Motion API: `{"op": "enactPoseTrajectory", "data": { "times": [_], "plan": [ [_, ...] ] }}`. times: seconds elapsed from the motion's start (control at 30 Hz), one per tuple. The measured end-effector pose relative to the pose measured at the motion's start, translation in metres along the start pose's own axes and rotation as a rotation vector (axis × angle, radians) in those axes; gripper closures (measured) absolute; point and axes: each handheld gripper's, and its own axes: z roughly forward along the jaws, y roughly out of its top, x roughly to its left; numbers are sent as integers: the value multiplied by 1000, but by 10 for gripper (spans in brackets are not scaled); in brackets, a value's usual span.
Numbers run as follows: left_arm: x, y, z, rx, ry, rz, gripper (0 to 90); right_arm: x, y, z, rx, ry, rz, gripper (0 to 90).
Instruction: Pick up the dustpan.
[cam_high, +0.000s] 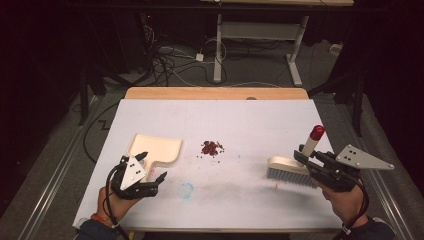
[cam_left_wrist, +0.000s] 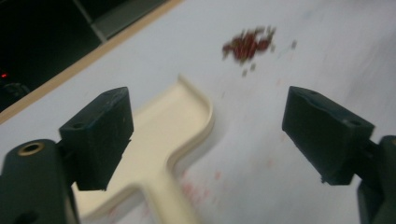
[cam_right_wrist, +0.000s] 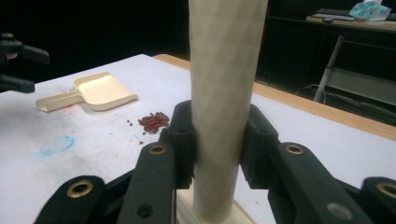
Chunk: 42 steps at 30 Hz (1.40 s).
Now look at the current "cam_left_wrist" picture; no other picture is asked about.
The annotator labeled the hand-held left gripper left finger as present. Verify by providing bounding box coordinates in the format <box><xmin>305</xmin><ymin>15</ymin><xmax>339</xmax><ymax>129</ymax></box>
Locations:
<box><xmin>0</xmin><ymin>86</ymin><xmax>134</xmax><ymax>224</ymax></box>

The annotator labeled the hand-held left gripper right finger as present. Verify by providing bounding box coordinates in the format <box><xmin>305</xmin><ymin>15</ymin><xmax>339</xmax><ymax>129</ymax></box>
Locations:
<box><xmin>281</xmin><ymin>86</ymin><xmax>396</xmax><ymax>224</ymax></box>

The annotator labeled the cream plastic dustpan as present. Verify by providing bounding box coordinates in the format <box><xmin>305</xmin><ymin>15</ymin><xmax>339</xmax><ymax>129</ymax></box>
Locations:
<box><xmin>72</xmin><ymin>74</ymin><xmax>215</xmax><ymax>224</ymax></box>

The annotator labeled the pile of red-brown crumbs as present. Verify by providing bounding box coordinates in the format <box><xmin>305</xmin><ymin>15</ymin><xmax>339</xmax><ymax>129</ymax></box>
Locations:
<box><xmin>221</xmin><ymin>25</ymin><xmax>298</xmax><ymax>78</ymax></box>

